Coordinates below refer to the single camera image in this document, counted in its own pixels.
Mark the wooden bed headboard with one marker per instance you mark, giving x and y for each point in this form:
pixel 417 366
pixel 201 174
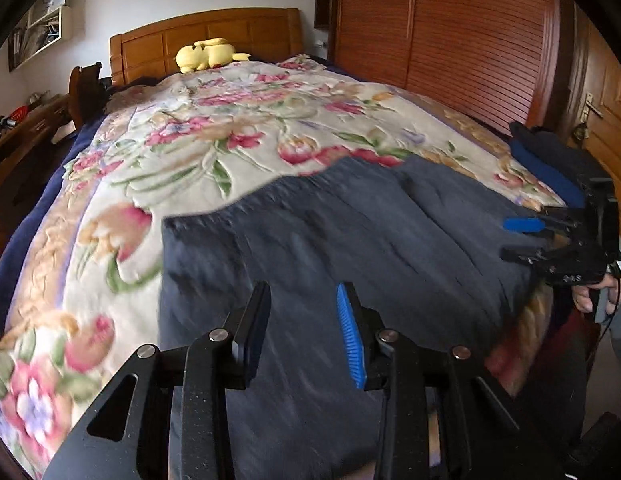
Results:
pixel 215 35

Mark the person's right hand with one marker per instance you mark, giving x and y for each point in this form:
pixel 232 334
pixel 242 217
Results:
pixel 584 300

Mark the red object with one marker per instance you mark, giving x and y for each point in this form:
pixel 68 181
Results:
pixel 21 111

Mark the wooden chair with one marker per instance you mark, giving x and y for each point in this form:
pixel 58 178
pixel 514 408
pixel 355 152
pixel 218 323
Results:
pixel 88 92

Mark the yellow plush toy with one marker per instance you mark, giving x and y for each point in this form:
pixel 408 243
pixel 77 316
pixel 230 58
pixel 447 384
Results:
pixel 205 55

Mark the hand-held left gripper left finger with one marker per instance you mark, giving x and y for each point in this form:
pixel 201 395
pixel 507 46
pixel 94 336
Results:
pixel 255 332

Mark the pile of dark blue clothes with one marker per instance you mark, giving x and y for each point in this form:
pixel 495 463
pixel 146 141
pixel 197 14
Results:
pixel 550 160

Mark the wooden door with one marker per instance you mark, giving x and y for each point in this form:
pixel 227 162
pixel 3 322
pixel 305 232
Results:
pixel 605 75

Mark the wooden slatted wardrobe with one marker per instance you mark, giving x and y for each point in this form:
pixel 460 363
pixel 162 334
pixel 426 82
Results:
pixel 450 35

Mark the navy blue bed sheet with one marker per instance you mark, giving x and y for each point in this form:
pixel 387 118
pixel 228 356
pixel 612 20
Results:
pixel 35 210

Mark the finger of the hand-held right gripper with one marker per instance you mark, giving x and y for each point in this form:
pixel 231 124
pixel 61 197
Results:
pixel 525 255
pixel 520 225

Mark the white wall shelf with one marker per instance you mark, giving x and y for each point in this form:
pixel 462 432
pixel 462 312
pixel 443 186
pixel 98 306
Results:
pixel 45 30

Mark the floral blanket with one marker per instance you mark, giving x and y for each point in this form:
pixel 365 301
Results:
pixel 190 160

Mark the dark grey garment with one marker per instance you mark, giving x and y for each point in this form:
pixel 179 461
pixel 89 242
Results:
pixel 365 240

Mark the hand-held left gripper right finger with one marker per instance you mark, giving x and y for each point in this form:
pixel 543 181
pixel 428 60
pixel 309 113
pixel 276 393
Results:
pixel 348 340

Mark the wooden desk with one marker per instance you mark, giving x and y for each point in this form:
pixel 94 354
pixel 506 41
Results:
pixel 20 160

